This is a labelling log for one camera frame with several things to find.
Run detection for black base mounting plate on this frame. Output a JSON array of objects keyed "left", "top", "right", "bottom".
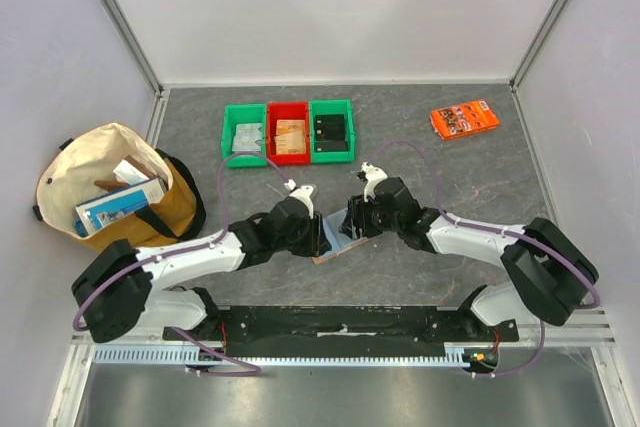
[{"left": 188, "top": 306, "right": 519, "bottom": 358}]

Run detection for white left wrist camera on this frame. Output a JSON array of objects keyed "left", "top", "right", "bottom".
[{"left": 284, "top": 179, "right": 316, "bottom": 211}]

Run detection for white packet in bag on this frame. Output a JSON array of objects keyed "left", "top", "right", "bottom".
[{"left": 113, "top": 159, "right": 150, "bottom": 185}]

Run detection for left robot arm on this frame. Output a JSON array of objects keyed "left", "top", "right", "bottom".
[{"left": 71, "top": 197, "right": 331, "bottom": 343}]

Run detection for blue book in bag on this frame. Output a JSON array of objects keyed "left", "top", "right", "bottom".
[{"left": 74, "top": 177, "right": 166, "bottom": 238}]

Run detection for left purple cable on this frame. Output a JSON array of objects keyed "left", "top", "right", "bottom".
[{"left": 73, "top": 154, "right": 296, "bottom": 377}]

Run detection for right green plastic bin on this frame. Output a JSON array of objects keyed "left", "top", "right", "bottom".
[{"left": 309, "top": 99, "right": 356, "bottom": 164}]

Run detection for beige cards in red bin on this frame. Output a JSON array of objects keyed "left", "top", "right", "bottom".
[{"left": 274, "top": 119, "right": 307, "bottom": 155}]

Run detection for red plastic bin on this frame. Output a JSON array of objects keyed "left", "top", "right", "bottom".
[{"left": 266, "top": 102, "right": 311, "bottom": 165}]

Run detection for grey cards in green bin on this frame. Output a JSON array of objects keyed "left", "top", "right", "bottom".
[{"left": 232, "top": 123, "right": 263, "bottom": 153}]

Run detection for tan leather card holder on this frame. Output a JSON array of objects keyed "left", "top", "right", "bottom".
[{"left": 312, "top": 208, "right": 369, "bottom": 265}]

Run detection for green plastic bin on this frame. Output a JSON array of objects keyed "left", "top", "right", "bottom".
[
  {"left": 309, "top": 99, "right": 356, "bottom": 164},
  {"left": 220, "top": 103, "right": 267, "bottom": 169}
]

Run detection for brown item in bag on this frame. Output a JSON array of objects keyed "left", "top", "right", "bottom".
[{"left": 94, "top": 156, "right": 156, "bottom": 192}]

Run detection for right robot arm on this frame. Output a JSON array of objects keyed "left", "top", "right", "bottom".
[{"left": 340, "top": 177, "right": 599, "bottom": 341}]

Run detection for orange screw box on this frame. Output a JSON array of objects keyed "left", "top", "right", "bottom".
[{"left": 429, "top": 99, "right": 500, "bottom": 141}]

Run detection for cream and tan tote bag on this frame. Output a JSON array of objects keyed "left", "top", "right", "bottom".
[{"left": 33, "top": 123, "right": 206, "bottom": 251}]

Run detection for black cards in green bin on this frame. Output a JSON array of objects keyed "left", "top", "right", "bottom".
[{"left": 313, "top": 114, "right": 348, "bottom": 152}]

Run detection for left green plastic bin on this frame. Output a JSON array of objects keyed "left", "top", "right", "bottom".
[{"left": 220, "top": 103, "right": 267, "bottom": 169}]

